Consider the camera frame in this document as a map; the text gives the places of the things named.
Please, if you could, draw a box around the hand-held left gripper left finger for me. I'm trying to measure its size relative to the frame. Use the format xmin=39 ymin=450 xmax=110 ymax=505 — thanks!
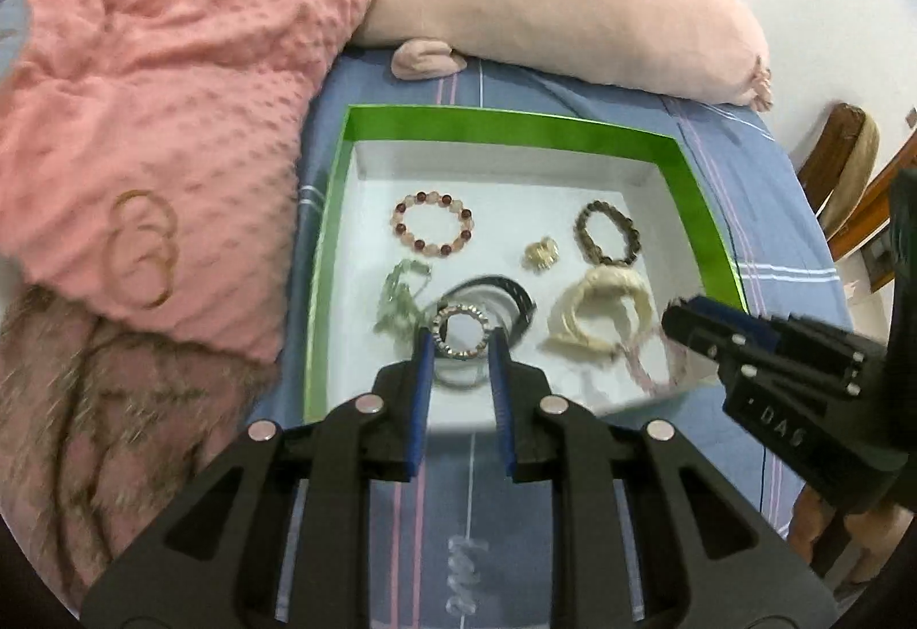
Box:
xmin=80 ymin=328 xmax=438 ymax=629

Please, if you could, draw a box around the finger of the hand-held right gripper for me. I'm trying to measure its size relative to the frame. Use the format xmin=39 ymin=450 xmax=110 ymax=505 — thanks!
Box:
xmin=680 ymin=296 xmax=783 ymax=351
xmin=660 ymin=303 xmax=746 ymax=387

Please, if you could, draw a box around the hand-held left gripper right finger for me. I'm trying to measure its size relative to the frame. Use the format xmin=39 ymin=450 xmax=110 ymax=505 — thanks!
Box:
xmin=489 ymin=327 xmax=839 ymax=629

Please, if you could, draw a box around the silver metal bangle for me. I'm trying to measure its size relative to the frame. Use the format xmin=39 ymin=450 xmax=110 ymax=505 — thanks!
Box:
xmin=430 ymin=289 xmax=520 ymax=392

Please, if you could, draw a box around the pale pink bead bracelet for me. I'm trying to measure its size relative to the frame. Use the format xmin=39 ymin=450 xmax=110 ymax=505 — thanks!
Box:
xmin=620 ymin=324 xmax=692 ymax=394

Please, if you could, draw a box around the silver rhinestone ring bracelet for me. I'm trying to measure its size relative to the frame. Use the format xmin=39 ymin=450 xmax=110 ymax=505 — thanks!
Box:
xmin=432 ymin=303 xmax=495 ymax=359

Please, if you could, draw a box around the green bead bracelet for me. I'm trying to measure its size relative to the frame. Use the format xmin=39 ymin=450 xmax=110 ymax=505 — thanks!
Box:
xmin=371 ymin=260 xmax=433 ymax=344

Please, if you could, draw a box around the brown bead bracelet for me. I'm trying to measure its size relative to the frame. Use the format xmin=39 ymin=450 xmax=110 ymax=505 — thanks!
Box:
xmin=574 ymin=199 xmax=641 ymax=267

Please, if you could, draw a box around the red and pink bead bracelet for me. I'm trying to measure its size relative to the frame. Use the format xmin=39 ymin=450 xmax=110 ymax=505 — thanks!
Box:
xmin=391 ymin=190 xmax=475 ymax=256

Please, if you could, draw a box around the green cardboard box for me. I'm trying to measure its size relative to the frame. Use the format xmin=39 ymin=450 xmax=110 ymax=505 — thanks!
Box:
xmin=302 ymin=105 xmax=750 ymax=433

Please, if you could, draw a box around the person's right hand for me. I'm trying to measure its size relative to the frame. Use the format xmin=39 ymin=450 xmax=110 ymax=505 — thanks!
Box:
xmin=788 ymin=478 xmax=900 ymax=591

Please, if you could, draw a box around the cream fabric scrunchie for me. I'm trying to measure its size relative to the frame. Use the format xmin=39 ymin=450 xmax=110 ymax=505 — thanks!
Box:
xmin=539 ymin=267 xmax=656 ymax=361

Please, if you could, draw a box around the blue striped bed sheet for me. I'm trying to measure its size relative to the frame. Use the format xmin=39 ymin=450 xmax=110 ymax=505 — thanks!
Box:
xmin=244 ymin=45 xmax=857 ymax=629

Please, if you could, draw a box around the wooden chair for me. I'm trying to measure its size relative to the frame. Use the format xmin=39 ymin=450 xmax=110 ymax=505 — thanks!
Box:
xmin=797 ymin=103 xmax=917 ymax=261

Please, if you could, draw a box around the pale pink plush pillow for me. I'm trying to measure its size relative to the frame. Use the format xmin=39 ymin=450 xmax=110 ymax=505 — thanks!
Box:
xmin=351 ymin=0 xmax=775 ymax=113

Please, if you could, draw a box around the pink and brown woven scarf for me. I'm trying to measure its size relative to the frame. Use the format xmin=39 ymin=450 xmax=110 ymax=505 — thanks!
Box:
xmin=0 ymin=285 xmax=280 ymax=602

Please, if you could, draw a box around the pink dotted blanket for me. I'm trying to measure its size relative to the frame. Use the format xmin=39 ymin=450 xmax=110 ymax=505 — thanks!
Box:
xmin=0 ymin=0 xmax=449 ymax=365

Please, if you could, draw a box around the black band bracelet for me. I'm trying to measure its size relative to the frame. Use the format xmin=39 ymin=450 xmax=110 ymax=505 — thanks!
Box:
xmin=448 ymin=274 xmax=538 ymax=344

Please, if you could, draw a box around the clear spiral hair tie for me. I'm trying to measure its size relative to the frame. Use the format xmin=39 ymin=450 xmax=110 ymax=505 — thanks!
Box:
xmin=442 ymin=532 xmax=488 ymax=612

